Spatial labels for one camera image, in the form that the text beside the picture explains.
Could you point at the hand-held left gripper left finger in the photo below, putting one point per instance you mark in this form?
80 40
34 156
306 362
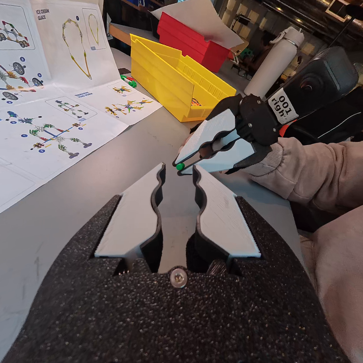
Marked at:
127 227

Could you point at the grey desk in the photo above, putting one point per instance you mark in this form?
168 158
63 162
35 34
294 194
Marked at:
74 215

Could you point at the red storage bin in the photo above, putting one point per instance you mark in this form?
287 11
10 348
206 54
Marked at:
193 39

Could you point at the fold-out toy instruction sheet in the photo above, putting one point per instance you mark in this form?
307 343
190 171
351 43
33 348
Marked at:
51 102

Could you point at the white water bottle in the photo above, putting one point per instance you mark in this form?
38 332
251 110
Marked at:
272 62

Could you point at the pile of toy pieces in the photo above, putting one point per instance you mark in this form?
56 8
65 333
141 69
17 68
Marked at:
196 102

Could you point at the green red toy connector assembly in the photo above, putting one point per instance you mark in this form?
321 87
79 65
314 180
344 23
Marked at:
129 80

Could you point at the yellow parts bin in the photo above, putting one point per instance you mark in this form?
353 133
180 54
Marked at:
170 74

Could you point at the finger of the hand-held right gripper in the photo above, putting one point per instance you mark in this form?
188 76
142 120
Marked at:
229 156
207 133

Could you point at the person's right forearm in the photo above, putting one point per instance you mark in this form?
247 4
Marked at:
306 170

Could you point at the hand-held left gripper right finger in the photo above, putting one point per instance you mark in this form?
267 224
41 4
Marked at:
229 227

